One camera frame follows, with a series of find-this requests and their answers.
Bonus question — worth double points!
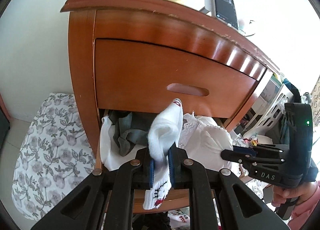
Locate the white sock with print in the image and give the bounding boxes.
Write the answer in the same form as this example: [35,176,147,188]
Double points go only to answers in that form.
[143,98,183,210]

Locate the person's right hand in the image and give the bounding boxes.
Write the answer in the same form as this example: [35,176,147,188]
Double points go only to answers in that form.
[271,181,318,207]

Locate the white lace garment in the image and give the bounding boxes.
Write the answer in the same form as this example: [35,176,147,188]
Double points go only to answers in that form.
[178,113,233,171]

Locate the white plastic laundry basket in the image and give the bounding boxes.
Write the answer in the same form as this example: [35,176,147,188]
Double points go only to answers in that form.
[241,75,293,138]

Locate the white cloth in drawer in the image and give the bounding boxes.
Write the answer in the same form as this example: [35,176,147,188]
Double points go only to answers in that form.
[99,115,145,171]

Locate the teal hanging clothes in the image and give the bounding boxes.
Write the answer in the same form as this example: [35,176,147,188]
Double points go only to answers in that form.
[280,78,301,145]

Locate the grey cloth in drawer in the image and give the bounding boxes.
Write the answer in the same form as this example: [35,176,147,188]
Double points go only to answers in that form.
[109,110,152,157]

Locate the floral grey white bedsheet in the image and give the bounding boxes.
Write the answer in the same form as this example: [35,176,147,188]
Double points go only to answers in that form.
[11,93,96,221]

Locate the closed upper wooden drawer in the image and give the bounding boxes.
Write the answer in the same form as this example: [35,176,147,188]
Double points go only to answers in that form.
[94,39,256,118]

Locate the orange wooden nightstand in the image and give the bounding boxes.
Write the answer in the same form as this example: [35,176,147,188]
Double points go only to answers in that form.
[60,0,281,166]

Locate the black smartphone on stand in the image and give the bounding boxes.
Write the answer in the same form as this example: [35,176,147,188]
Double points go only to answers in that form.
[213,0,238,30]

